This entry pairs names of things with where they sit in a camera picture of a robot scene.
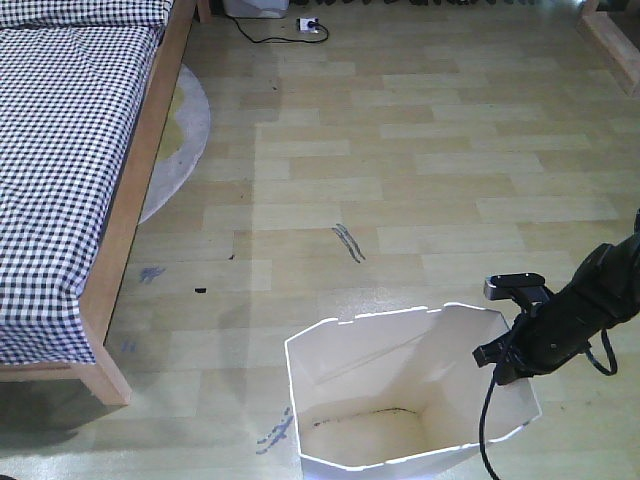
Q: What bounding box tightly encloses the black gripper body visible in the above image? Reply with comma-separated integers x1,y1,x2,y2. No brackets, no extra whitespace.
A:
472,299,593,385

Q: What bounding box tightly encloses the black white checkered bedding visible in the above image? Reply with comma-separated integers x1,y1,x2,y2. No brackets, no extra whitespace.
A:
1,1,174,365

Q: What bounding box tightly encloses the wooden bed frame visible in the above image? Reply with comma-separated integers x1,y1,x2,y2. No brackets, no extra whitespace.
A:
1,1,211,406

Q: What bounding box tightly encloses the round grey rug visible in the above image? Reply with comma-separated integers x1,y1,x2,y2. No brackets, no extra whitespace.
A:
139,64,212,224

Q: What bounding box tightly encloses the white plastic trash bin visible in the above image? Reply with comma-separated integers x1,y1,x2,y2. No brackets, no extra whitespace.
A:
285,303,541,479

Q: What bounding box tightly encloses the black power cord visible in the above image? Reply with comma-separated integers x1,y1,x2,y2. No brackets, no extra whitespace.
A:
227,13,330,46

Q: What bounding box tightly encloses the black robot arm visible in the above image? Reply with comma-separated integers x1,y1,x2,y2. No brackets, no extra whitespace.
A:
472,225,639,385

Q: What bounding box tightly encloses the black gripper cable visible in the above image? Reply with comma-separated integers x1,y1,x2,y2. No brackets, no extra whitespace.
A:
478,319,619,480

